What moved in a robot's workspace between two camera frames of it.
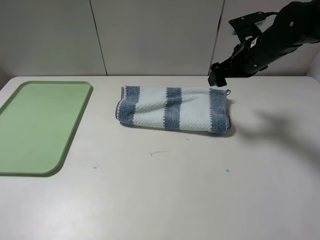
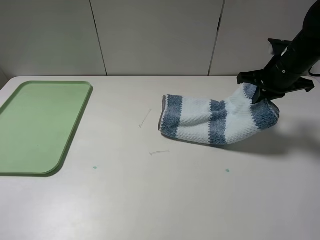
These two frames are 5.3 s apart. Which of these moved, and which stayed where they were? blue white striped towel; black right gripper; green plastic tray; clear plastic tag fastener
Moved: blue white striped towel; black right gripper
Stayed: green plastic tray; clear plastic tag fastener
